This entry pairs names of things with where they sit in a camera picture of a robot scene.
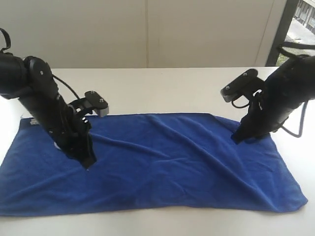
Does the black left camera cable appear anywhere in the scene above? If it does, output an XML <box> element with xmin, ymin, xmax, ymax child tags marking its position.
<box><xmin>53</xmin><ymin>75</ymin><xmax>82</xmax><ymax>100</ymax></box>

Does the blue microfibre towel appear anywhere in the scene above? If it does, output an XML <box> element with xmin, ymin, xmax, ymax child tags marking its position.
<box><xmin>0</xmin><ymin>114</ymin><xmax>308</xmax><ymax>217</ymax></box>

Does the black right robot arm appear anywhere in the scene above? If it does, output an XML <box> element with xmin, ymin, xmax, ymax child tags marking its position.
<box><xmin>220</xmin><ymin>41</ymin><xmax>315</xmax><ymax>144</ymax></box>

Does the dark window frame post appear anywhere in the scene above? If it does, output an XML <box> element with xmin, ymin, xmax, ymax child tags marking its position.
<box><xmin>265</xmin><ymin>0</ymin><xmax>299</xmax><ymax>67</ymax></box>

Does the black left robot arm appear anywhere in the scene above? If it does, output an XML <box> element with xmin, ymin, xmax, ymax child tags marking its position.
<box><xmin>0</xmin><ymin>29</ymin><xmax>96</xmax><ymax>170</ymax></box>

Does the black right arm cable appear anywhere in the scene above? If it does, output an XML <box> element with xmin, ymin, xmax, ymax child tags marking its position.
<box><xmin>282</xmin><ymin>100</ymin><xmax>310</xmax><ymax>138</ymax></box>

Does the white towel care label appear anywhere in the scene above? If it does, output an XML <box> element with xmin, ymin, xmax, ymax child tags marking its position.
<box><xmin>30</xmin><ymin>118</ymin><xmax>39</xmax><ymax>125</ymax></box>

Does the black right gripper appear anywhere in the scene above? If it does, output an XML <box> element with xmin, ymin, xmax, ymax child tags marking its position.
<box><xmin>231</xmin><ymin>90</ymin><xmax>280</xmax><ymax>144</ymax></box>

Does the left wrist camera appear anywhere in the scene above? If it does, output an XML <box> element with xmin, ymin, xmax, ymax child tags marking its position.
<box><xmin>68</xmin><ymin>90</ymin><xmax>109</xmax><ymax>118</ymax></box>

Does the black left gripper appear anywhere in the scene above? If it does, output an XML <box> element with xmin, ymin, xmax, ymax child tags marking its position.
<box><xmin>43</xmin><ymin>95</ymin><xmax>96</xmax><ymax>169</ymax></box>

